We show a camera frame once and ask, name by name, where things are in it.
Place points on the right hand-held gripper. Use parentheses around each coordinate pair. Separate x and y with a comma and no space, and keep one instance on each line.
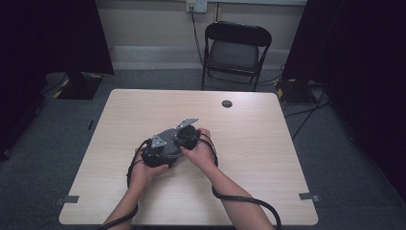
(189,138)

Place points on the round grey table grommet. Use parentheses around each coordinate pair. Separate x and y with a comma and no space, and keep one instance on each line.
(227,103)

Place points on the grey tape strip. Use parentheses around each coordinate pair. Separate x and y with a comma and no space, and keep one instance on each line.
(308,196)
(68,199)

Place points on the white wall socket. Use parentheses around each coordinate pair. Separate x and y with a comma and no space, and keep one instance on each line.
(197,5)

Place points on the black folding chair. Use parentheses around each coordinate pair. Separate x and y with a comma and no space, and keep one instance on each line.
(234,56)

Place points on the person's right hand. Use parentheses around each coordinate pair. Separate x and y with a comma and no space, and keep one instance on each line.
(202,155)

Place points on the person's left hand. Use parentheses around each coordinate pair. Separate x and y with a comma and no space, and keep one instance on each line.
(143,175)

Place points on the grey terry towel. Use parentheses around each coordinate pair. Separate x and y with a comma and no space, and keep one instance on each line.
(170,144)

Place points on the black stand base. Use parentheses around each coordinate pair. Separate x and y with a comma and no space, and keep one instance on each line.
(79,87)
(295,92)

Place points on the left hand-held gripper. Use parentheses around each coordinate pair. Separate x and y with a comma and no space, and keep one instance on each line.
(153,157)

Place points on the black curtain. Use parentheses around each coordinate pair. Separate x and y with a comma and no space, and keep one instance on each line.
(48,41)
(360,64)

